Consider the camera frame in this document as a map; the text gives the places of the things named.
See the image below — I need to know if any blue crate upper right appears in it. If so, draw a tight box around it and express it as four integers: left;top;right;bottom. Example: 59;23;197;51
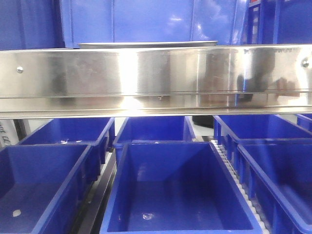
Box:
240;0;312;44

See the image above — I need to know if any silver rail bolt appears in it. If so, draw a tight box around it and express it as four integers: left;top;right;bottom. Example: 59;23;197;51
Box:
17;66;24;74
301;59;310;68

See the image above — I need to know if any stainless steel shelf front rail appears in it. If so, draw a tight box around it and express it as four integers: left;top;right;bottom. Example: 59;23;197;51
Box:
0;44;312;119

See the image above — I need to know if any blue bin far right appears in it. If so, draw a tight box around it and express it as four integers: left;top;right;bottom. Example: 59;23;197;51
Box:
295;114;312;132

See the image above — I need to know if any blue bin lower right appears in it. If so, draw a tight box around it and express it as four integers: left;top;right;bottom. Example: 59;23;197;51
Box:
237;144;312;234

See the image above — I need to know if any blue bin lower left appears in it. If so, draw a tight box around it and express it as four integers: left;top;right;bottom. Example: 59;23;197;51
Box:
0;145;91;234

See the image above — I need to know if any blue crate upper left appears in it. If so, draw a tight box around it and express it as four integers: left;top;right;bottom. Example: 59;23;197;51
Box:
0;0;64;50

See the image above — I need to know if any blue bin rear centre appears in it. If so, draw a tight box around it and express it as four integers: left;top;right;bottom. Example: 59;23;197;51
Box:
112;116;196;166

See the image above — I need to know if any silver rail bolt right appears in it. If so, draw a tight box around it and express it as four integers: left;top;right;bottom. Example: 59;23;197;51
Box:
301;59;310;68

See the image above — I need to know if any large blue crate upper centre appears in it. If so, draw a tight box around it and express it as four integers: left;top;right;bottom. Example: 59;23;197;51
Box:
60;0;248;48

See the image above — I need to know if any silver rail bolt left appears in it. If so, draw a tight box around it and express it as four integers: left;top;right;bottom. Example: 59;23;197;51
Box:
17;66;24;74

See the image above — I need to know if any blue bin lower centre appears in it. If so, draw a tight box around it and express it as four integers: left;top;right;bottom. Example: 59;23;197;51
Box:
100;142;262;234

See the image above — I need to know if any blue bin rear left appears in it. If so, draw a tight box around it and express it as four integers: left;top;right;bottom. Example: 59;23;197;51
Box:
18;117;115;164

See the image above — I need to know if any white roller track strip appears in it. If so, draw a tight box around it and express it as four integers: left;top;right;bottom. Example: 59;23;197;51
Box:
211;139;270;234

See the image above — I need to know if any blue bin rear right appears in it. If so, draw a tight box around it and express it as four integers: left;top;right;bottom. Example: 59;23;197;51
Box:
213;114;312;170

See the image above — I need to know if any silver metal tray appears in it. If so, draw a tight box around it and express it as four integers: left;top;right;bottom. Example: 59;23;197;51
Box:
78;40;218;49

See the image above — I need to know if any blue bin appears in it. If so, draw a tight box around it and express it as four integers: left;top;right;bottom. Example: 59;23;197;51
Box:
237;144;312;234
0;145;91;234
213;114;312;170
295;114;312;132
18;117;115;164
112;116;196;166
100;142;262;234

